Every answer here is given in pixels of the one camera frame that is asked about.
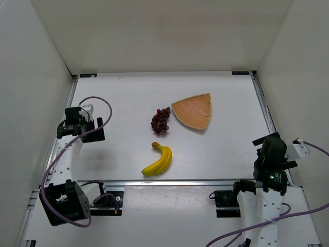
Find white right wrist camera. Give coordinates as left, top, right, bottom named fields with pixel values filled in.
left=285, top=138, right=310, bottom=161

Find aluminium right table rail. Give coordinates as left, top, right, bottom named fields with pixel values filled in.
left=251, top=70, right=289, bottom=184

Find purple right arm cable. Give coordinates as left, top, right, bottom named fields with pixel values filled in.
left=205, top=140, right=329, bottom=247

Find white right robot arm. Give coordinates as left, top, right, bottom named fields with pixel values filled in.
left=233, top=132, right=297, bottom=246

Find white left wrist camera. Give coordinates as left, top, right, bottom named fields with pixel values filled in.
left=79, top=104, right=94, bottom=122

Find woven triangular fruit basket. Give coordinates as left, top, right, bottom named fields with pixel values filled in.
left=171, top=93, right=212, bottom=130

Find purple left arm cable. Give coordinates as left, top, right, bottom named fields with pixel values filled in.
left=40, top=96, right=113, bottom=227

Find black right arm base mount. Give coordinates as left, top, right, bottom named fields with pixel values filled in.
left=209, top=190, right=241, bottom=218

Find aluminium left table rail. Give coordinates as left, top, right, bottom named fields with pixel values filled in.
left=27, top=76, right=79, bottom=212

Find aluminium table rail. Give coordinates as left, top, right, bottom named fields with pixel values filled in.
left=27, top=76, right=79, bottom=212
left=251, top=70, right=289, bottom=184
left=77, top=179, right=258, bottom=188

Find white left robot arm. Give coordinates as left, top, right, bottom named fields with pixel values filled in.
left=40, top=104, right=106, bottom=226

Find aluminium front table rail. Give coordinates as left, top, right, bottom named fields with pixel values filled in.
left=77, top=179, right=258, bottom=188

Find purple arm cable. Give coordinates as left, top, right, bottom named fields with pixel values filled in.
left=40, top=96, right=113, bottom=227
left=205, top=140, right=329, bottom=247

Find yellow fake banana bunch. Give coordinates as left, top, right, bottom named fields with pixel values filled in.
left=141, top=142, right=172, bottom=177

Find dark red fake grapes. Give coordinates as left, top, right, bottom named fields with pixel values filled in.
left=151, top=107, right=171, bottom=135

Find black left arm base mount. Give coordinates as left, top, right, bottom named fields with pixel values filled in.
left=80, top=180, right=124, bottom=217

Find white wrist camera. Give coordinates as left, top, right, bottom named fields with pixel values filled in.
left=79, top=104, right=94, bottom=122
left=285, top=138, right=310, bottom=161

